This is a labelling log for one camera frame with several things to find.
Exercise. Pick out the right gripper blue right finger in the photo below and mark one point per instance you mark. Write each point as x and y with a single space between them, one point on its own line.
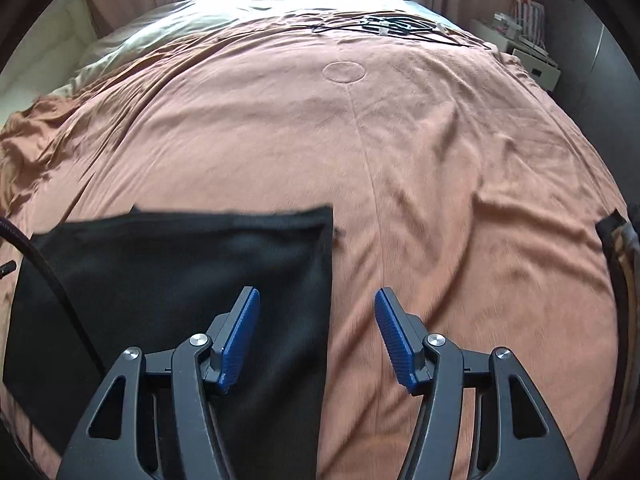
515 435

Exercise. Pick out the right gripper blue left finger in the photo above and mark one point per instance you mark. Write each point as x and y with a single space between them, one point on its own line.
107 441

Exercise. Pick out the black garment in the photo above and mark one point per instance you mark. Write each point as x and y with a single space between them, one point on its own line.
151 280

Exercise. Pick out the brown bed blanket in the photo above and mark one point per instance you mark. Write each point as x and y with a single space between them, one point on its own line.
453 179

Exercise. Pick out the white bedside drawer cabinet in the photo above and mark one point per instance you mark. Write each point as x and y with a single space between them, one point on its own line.
540 67

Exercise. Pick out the beige quilt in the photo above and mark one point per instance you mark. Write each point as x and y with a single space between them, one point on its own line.
168 23

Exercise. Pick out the striped gift bag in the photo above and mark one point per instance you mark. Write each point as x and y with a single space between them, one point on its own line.
529 15

